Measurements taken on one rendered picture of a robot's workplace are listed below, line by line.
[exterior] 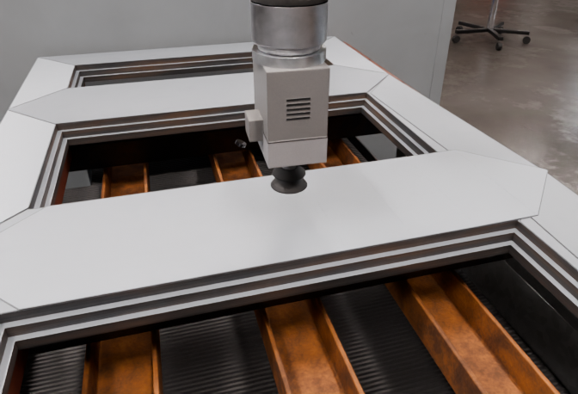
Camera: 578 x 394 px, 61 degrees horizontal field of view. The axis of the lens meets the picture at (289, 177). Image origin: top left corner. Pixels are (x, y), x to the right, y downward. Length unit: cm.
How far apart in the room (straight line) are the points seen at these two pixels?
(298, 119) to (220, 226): 16
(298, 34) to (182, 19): 87
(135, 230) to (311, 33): 29
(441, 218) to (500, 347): 18
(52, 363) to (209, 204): 40
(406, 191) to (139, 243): 33
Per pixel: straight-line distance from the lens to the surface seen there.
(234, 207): 60
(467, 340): 71
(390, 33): 149
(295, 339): 67
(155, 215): 61
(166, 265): 53
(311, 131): 50
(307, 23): 47
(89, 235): 60
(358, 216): 59
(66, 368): 88
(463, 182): 69
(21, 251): 60
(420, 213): 61
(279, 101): 48
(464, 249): 61
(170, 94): 98
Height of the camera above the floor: 118
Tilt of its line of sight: 30 degrees down
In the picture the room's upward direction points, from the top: straight up
